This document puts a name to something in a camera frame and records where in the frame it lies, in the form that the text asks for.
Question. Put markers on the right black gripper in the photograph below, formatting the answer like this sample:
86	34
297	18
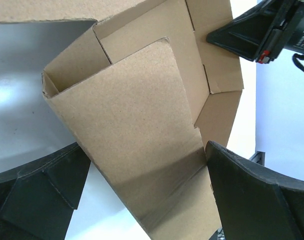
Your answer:
250	35

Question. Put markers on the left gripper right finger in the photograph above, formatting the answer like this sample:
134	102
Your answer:
254	202

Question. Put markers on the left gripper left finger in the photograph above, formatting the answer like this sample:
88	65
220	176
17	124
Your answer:
37	199

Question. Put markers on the cardboard box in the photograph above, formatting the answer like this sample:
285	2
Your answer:
143	92

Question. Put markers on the aluminium frame rail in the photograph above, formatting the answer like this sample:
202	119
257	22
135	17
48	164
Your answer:
258	157

